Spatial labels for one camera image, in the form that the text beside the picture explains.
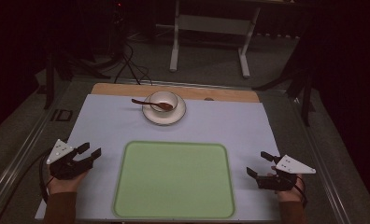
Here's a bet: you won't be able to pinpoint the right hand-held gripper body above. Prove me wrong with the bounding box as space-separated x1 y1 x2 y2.
256 154 317 192

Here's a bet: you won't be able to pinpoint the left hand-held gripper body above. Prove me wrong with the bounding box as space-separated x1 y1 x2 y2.
46 138 94 181

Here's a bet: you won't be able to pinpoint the person's left hand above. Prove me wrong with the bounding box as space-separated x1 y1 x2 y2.
47 169 90 196

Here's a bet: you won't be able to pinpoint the person's right hand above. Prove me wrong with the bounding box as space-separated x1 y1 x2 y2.
270 165 305 203

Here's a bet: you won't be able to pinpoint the white table mat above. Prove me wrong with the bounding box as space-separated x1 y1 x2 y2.
34 93 283 222

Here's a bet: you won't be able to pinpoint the black floor socket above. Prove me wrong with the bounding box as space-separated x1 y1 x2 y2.
50 108 74 122

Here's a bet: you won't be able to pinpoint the wooden table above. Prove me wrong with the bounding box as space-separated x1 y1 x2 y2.
90 82 261 104

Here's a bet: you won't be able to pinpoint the black tripod stand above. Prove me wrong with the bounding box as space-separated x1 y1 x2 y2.
252 59 317 128
43 46 112 110

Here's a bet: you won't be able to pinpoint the white plate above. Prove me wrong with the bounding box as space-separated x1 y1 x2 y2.
141 92 187 127

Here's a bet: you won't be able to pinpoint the brown wooden spoon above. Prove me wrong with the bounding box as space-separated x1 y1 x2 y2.
131 98 175 112

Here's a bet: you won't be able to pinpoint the green tray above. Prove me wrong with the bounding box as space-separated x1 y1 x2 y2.
112 140 236 220

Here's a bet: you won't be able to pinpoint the white bowl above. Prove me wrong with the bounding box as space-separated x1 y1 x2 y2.
149 90 179 113

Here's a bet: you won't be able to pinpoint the white metal stand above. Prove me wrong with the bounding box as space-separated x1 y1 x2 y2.
168 0 263 79

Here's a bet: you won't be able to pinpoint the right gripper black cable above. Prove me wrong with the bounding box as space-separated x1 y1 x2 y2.
293 175 309 209

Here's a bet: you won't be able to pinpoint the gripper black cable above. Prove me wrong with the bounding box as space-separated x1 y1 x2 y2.
293 175 309 209
38 148 55 204

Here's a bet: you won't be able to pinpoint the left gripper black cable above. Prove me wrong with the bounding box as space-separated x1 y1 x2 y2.
38 148 55 204

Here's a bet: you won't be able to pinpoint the metal frame rail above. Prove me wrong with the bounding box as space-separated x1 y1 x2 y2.
285 90 353 224
0 81 74 220

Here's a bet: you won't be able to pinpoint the black floor cables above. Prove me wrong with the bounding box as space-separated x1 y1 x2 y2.
113 38 153 87

